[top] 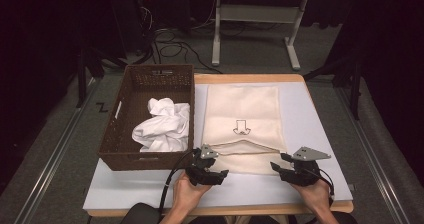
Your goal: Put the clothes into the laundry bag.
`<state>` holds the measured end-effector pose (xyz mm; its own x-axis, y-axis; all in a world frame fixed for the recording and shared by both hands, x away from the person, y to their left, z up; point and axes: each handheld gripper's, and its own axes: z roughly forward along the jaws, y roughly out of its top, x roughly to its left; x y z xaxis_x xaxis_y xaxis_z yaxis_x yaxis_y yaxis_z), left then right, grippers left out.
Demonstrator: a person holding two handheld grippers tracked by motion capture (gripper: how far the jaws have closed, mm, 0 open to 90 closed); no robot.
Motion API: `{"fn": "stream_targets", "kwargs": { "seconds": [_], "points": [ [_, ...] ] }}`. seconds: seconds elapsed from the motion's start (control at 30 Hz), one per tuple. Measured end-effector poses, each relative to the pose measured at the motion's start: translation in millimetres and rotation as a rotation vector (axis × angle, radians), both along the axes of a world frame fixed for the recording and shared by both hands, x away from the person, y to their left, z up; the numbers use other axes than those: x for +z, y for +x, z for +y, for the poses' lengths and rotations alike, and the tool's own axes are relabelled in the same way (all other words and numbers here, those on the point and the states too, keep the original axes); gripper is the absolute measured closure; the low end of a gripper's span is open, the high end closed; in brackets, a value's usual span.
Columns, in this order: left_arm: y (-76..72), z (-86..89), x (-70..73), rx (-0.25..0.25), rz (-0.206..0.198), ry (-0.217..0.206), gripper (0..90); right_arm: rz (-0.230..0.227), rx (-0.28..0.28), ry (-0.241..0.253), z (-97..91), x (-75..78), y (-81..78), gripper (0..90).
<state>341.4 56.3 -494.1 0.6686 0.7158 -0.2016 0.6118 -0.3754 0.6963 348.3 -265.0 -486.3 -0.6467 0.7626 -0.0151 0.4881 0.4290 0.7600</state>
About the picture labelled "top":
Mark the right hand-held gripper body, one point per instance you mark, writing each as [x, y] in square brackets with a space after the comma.
[305, 174]

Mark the dark computer tower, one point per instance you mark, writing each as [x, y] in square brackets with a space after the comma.
[133, 24]

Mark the person's left hand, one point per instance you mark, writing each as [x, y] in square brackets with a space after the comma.
[186, 195]

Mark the white garment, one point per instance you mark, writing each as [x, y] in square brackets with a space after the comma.
[163, 127]

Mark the black floor stand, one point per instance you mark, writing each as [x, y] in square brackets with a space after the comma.
[356, 94]
[81, 84]

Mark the white metal desk frame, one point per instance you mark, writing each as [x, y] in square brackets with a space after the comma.
[253, 13]

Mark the brown woven basket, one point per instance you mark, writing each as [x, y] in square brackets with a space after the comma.
[133, 84]

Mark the metal floor rail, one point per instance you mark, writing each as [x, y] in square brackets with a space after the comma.
[370, 150]
[50, 170]

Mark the cream mesh laundry bag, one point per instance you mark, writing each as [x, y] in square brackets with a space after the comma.
[243, 107]

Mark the person's right hand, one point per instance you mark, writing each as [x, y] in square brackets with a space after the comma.
[315, 195]

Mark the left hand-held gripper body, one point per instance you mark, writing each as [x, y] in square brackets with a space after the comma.
[198, 170]

